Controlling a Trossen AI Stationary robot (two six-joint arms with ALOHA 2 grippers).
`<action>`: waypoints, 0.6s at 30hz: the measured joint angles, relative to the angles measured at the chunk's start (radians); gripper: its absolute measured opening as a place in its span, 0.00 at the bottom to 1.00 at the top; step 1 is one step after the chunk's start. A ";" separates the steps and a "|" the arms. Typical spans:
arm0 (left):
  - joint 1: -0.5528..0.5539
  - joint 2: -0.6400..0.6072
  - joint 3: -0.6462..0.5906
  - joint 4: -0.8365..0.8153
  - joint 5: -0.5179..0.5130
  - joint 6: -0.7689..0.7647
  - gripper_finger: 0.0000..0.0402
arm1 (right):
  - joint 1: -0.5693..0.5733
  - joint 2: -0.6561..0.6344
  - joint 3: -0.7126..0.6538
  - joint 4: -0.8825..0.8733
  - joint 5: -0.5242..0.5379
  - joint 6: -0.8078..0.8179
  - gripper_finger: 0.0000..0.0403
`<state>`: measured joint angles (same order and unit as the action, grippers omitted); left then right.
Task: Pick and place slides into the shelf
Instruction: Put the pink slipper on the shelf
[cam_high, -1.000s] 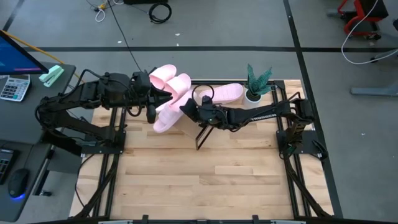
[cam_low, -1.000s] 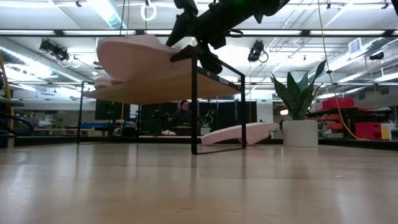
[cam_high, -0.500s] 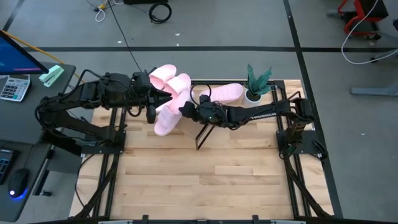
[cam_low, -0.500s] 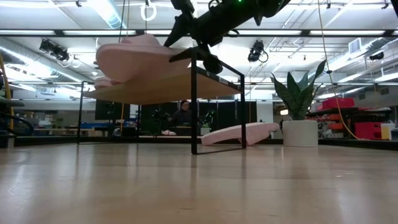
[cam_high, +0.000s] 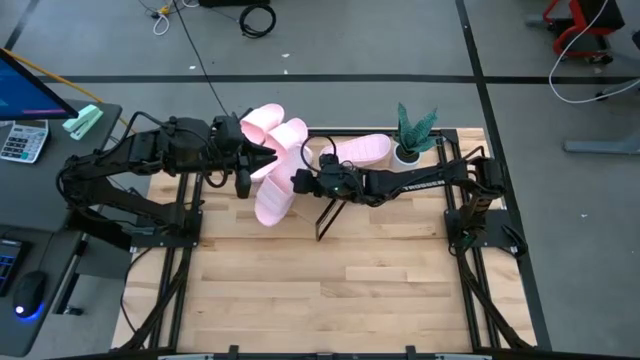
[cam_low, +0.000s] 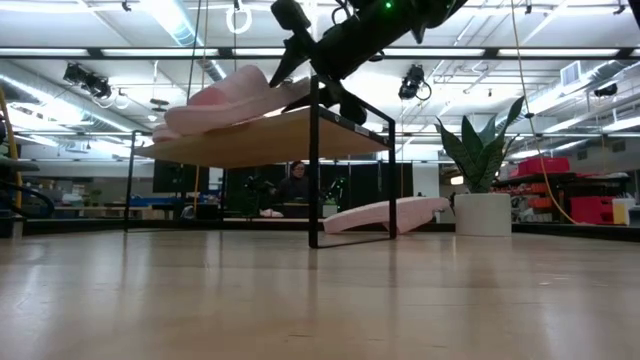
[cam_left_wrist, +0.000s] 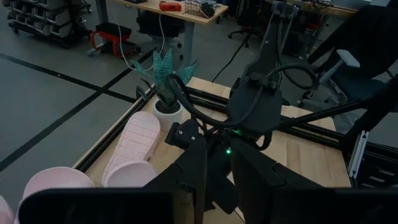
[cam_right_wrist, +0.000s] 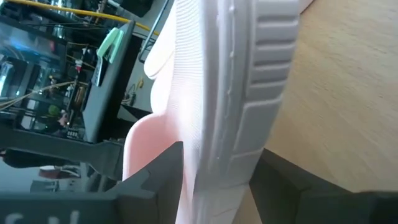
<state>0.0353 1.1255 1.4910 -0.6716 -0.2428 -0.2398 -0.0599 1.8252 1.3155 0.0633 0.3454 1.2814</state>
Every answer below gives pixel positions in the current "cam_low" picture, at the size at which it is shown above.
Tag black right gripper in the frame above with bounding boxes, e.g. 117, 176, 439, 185
269, 17, 401, 126

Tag black hanging cable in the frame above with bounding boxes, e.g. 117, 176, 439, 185
183, 0, 202, 130

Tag black office desk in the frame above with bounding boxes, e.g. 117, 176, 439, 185
0, 157, 41, 174

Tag yellow hanging cable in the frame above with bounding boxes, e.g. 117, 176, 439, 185
0, 87, 22, 210
509, 0, 584, 226

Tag black storage rack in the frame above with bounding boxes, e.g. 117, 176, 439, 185
492, 172, 632, 224

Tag snake plant in white pot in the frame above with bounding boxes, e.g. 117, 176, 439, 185
434, 95, 526, 237

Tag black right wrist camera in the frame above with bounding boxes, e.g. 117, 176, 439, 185
269, 0, 312, 32

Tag black looped cable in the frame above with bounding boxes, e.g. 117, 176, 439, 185
0, 179, 55, 219

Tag yellow and white box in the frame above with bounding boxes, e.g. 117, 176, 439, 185
612, 197, 637, 226

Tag red crate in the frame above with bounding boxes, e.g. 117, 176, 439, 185
569, 196, 616, 225

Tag red storage bin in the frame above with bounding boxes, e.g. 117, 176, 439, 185
509, 156, 571, 177

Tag pink rubber slide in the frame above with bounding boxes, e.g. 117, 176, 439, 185
322, 195, 451, 235
151, 123, 182, 145
163, 63, 312, 137

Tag black partition panels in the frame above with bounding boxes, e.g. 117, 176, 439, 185
227, 162, 414, 219

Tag wooden shelf with black frame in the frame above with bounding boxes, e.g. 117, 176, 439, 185
123, 74, 397, 250

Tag black background monitor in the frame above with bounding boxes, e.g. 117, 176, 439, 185
152, 160, 211, 194

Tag black aluminium rig frame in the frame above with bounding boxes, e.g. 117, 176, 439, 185
0, 45, 640, 244

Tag person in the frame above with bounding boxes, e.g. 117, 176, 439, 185
276, 160, 312, 204

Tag white hanging ring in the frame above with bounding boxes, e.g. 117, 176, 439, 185
225, 3, 253, 35

